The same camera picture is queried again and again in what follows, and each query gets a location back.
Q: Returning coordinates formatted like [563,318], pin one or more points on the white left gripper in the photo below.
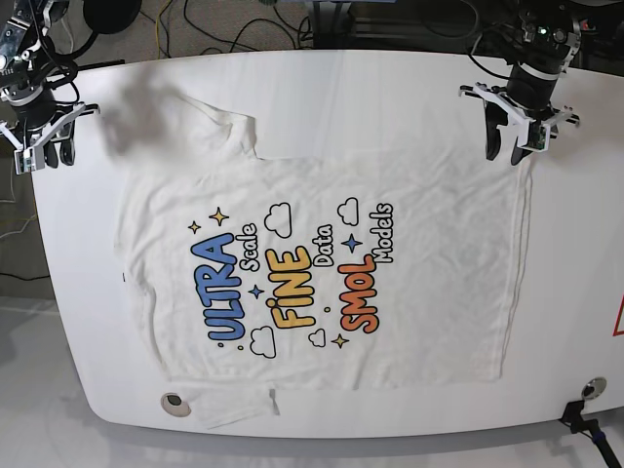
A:
[535,127]

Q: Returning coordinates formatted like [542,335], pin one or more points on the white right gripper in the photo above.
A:
[53,143]

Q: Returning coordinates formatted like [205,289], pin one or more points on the white printed T-shirt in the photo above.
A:
[351,272]

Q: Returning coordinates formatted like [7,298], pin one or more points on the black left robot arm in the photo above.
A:
[539,45]

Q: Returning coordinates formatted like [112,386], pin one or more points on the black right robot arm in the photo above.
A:
[364,91]

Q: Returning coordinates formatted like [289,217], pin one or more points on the black round stand base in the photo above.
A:
[106,17]

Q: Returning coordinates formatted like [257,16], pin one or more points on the red white warning sticker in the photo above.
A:
[618,329]

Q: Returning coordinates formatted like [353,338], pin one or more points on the right table grommet hole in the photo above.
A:
[594,388]

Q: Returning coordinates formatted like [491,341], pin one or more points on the table grommet hole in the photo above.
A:
[174,405]
[594,388]

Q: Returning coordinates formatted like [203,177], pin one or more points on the left table grommet hole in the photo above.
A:
[174,405]

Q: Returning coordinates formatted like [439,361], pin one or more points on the black clamp with cable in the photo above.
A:
[574,421]

